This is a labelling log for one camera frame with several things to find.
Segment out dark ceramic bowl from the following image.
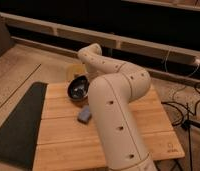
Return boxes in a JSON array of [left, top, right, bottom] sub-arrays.
[[67, 75, 89, 101]]

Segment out dark green floor mat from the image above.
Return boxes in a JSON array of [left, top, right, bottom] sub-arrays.
[[0, 82, 47, 169]]

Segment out black cables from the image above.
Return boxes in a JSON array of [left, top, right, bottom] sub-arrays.
[[161, 80, 200, 171]]

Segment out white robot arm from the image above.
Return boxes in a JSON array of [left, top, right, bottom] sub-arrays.
[[78, 43, 157, 171]]

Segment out blue rectangular block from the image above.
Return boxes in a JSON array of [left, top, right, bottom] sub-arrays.
[[77, 106, 92, 124]]

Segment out white power cable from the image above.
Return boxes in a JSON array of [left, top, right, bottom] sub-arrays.
[[163, 44, 200, 79]]

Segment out wooden shelf rail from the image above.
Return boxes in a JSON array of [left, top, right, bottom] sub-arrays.
[[0, 12, 200, 65]]

